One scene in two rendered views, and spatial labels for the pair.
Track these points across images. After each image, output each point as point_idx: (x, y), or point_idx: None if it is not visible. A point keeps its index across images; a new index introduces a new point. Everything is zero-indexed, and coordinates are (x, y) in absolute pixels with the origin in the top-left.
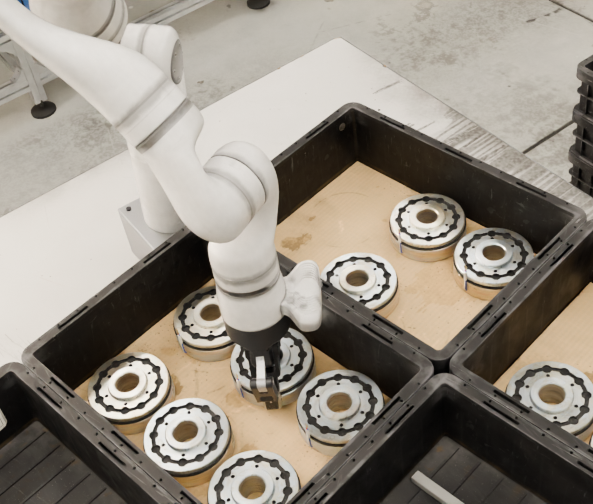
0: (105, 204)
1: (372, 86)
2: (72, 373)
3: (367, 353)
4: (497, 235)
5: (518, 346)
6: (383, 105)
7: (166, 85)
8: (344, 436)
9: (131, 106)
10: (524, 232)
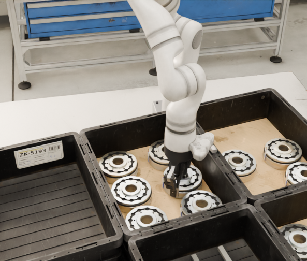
0: (151, 101)
1: (296, 97)
2: (98, 150)
3: (223, 188)
4: None
5: (296, 215)
6: (296, 106)
7: (173, 27)
8: None
9: (155, 29)
10: None
